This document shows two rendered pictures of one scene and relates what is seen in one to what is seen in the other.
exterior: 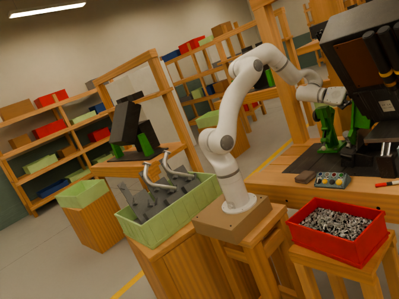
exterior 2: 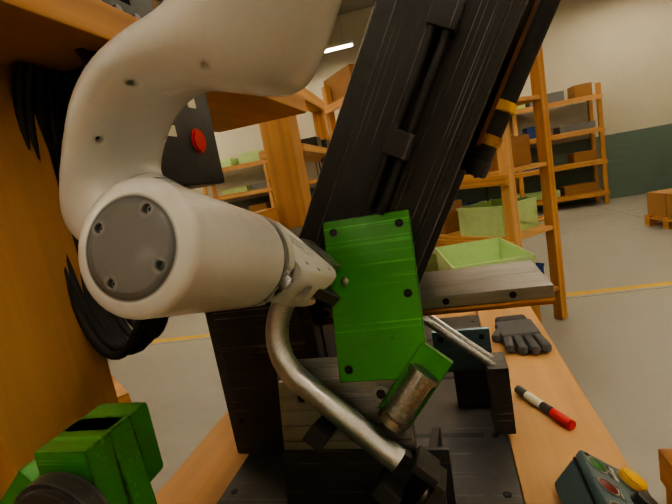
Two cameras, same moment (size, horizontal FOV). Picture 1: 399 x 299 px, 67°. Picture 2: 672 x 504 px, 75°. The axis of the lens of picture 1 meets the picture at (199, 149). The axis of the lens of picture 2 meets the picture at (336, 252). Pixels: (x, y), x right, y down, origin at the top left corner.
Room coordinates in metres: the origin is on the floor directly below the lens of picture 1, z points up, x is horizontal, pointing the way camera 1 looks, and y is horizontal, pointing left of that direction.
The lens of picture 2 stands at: (1.77, -0.39, 1.32)
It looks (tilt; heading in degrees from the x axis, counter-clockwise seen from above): 9 degrees down; 231
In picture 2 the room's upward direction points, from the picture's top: 10 degrees counter-clockwise
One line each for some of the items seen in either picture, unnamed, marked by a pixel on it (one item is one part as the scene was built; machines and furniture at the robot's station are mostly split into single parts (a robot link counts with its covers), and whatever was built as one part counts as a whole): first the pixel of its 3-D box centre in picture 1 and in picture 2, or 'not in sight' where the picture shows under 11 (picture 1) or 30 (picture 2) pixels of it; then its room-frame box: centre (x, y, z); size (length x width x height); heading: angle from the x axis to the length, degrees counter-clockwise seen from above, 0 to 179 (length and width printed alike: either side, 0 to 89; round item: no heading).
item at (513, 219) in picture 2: not in sight; (418, 179); (-1.40, -2.99, 1.19); 2.30 x 0.55 x 2.39; 80
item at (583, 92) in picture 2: not in sight; (512, 159); (-6.49, -4.80, 1.12); 3.16 x 0.54 x 2.24; 130
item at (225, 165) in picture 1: (217, 150); not in sight; (1.46, -0.08, 1.24); 0.19 x 0.12 x 0.24; 21
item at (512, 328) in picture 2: not in sight; (515, 334); (0.90, -0.89, 0.91); 0.20 x 0.11 x 0.03; 40
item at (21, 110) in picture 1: (72, 138); not in sight; (7.13, 2.66, 1.14); 3.01 x 0.54 x 2.28; 130
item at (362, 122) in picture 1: (363, 112); (377, 289); (1.38, -0.81, 1.17); 0.13 x 0.12 x 0.20; 36
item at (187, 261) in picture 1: (199, 261); not in sight; (1.89, 0.30, 0.39); 0.68 x 0.52 x 0.79; 116
